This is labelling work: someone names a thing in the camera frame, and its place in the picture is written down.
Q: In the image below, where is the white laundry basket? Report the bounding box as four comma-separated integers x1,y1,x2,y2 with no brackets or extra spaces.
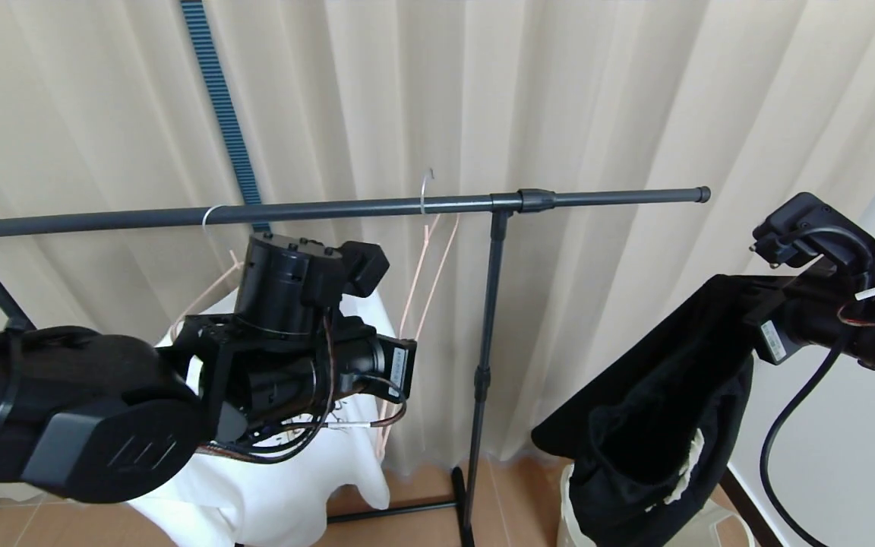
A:
557,462,756,547

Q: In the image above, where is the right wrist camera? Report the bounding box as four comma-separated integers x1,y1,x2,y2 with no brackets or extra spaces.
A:
749,191,875,283

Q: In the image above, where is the white shirt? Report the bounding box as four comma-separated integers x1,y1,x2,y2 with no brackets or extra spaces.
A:
125,287,393,547

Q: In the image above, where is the beige curtain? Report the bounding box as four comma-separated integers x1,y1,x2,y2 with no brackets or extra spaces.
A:
206,0,875,476
0,0,273,335

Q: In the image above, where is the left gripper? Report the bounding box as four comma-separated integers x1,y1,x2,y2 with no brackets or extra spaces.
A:
339,334,419,405

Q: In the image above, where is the black clothes rack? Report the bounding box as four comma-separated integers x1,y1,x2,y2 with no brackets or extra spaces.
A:
0,185,712,547

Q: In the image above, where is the pink clothes hanger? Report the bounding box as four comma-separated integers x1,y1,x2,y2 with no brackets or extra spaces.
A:
374,168,461,462
169,204,247,344

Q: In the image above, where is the black garment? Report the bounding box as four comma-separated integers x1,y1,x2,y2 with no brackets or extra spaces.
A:
532,273,771,547

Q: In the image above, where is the window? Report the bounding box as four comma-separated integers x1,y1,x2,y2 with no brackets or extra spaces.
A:
179,0,273,233

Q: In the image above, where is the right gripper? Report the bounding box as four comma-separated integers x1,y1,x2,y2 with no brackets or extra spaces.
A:
741,275,858,365

